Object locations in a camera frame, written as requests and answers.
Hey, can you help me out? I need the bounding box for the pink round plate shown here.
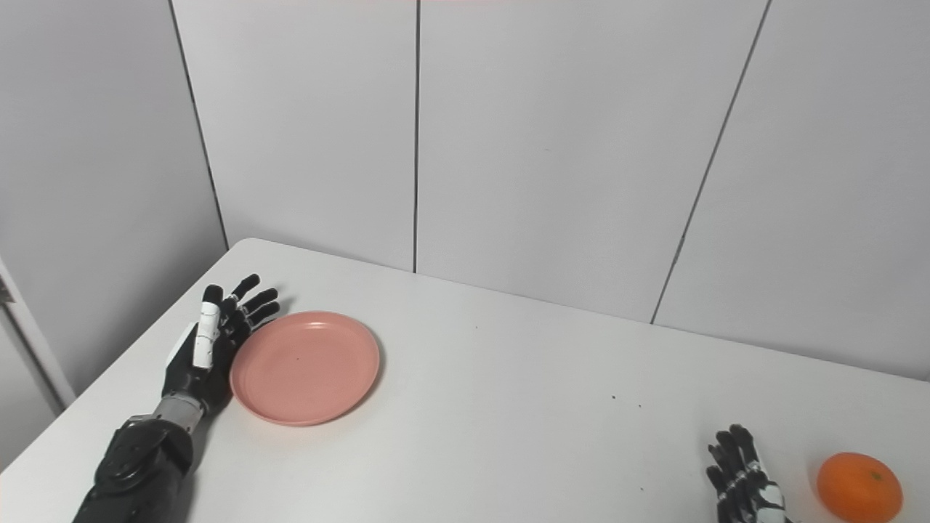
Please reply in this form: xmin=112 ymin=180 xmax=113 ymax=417
xmin=230 ymin=311 xmax=381 ymax=427

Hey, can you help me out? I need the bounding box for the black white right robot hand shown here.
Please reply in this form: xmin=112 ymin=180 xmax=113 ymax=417
xmin=706 ymin=424 xmax=793 ymax=523

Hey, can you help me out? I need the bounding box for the white door frame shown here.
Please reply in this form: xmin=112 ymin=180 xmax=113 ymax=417
xmin=0 ymin=258 xmax=77 ymax=415

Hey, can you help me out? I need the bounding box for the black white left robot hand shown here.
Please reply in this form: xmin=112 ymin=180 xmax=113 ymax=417
xmin=161 ymin=274 xmax=281 ymax=419

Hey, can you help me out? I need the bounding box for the orange fruit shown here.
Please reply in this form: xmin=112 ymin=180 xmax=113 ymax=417
xmin=817 ymin=452 xmax=904 ymax=523

